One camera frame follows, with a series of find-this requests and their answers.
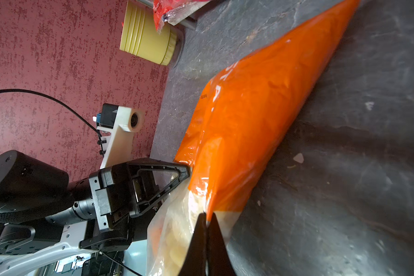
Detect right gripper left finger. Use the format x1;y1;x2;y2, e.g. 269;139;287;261
178;213;207;276

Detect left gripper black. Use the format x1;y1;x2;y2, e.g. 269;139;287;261
79;158;191;252

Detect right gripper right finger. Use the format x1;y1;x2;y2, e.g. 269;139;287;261
207;213;236;276

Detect orange macaroni bag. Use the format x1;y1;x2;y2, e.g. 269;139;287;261
146;1;359;276

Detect red macaroni bag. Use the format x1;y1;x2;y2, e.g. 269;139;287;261
152;0;209;32

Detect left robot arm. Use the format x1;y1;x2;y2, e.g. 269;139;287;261
0;103;190;276

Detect white two-tier shelf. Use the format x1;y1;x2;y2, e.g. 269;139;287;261
138;0;210;30

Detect yellow pen cup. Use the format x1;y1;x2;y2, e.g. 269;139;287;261
120;1;178;66

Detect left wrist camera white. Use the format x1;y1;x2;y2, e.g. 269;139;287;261
94;103;145;169

